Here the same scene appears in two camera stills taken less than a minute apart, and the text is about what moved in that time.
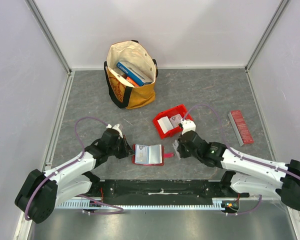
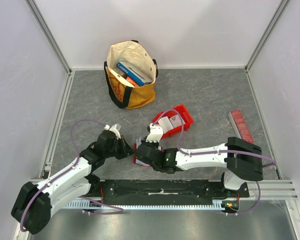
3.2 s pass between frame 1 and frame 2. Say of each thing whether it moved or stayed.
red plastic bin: stayed
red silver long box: stayed
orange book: stayed
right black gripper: moved
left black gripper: stayed
